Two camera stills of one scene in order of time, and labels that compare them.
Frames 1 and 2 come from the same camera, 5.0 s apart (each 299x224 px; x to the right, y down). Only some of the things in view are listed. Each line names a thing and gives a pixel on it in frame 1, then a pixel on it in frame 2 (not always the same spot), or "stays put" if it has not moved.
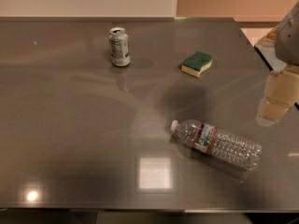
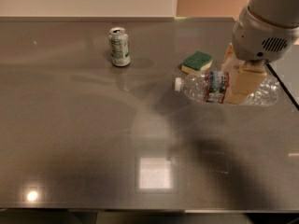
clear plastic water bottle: x=219 y=144 -> x=212 y=88
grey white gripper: x=288 y=44 -> x=261 y=38
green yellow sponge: x=194 y=63 stays put
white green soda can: x=120 y=49 stays put
